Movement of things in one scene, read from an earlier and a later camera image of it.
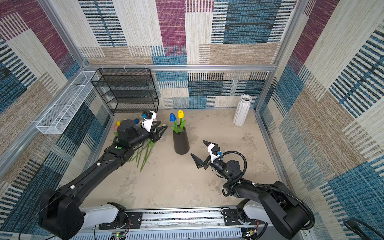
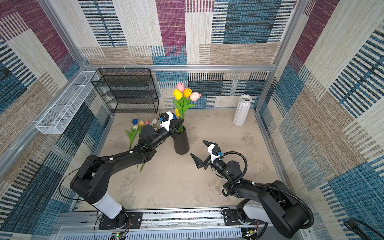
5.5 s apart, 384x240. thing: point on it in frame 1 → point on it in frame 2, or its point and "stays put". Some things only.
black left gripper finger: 161,130 → 175,125
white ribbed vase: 242,110 stays put
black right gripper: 200,163 stays put
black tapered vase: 181,141 stays put
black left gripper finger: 158,123 → 174,123
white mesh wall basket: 65,110 stays put
